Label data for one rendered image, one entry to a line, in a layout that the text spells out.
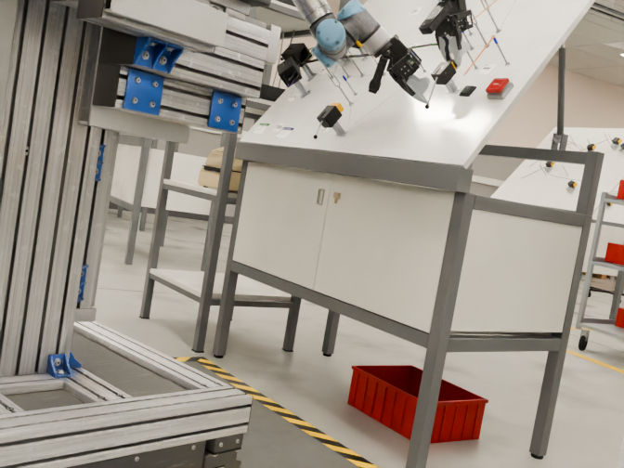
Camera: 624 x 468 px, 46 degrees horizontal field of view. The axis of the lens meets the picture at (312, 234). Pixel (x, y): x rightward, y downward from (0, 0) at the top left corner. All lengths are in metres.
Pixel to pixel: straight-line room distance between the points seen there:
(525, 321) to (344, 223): 0.63
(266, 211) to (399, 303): 0.80
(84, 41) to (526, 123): 11.24
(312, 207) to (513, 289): 0.73
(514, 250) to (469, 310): 0.24
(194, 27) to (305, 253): 1.18
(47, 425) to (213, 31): 0.83
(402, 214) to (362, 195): 0.20
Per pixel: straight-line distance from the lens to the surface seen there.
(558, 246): 2.35
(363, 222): 2.27
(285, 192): 2.63
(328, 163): 2.38
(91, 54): 1.74
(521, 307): 2.26
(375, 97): 2.51
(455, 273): 2.01
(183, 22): 1.49
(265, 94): 3.08
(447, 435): 2.48
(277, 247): 2.64
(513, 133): 12.47
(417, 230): 2.10
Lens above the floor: 0.77
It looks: 4 degrees down
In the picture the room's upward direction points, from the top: 9 degrees clockwise
